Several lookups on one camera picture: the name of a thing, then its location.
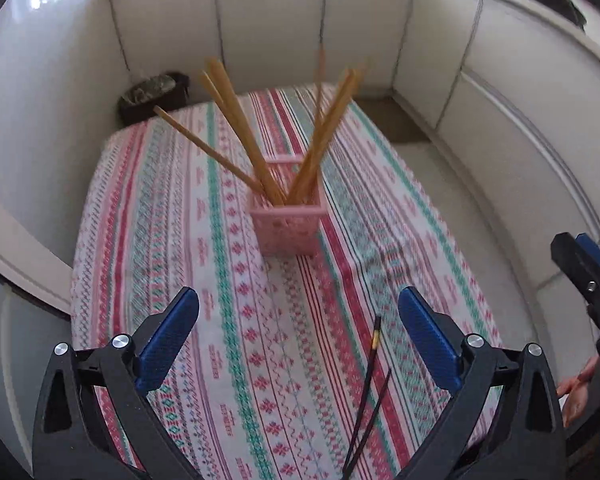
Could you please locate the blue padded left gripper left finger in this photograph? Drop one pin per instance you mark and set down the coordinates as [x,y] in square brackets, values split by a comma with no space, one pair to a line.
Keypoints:
[70,436]

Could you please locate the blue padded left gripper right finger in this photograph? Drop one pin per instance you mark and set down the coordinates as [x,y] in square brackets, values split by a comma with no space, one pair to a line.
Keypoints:
[503,418]

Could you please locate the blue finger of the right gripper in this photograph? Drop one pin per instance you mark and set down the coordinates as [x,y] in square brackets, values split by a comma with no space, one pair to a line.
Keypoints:
[579,259]

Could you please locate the pink plastic utensil holder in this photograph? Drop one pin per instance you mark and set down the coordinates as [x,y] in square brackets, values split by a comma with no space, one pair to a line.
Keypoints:
[289,230]

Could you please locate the wooden chopstick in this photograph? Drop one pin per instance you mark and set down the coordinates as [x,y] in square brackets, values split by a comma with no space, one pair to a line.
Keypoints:
[218,73]
[332,132]
[251,182]
[319,76]
[210,86]
[325,129]

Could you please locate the person's hand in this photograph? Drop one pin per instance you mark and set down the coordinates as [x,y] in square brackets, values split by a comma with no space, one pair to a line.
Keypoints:
[575,391]

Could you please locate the black chopstick yellow band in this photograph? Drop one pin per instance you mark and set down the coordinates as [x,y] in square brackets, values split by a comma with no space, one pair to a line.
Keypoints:
[365,393]

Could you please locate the striped patterned tablecloth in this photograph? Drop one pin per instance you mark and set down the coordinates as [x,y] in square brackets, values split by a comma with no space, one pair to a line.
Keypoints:
[267,385]

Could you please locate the dark trash bin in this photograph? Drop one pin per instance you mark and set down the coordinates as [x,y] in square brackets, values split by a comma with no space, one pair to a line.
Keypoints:
[167,90]

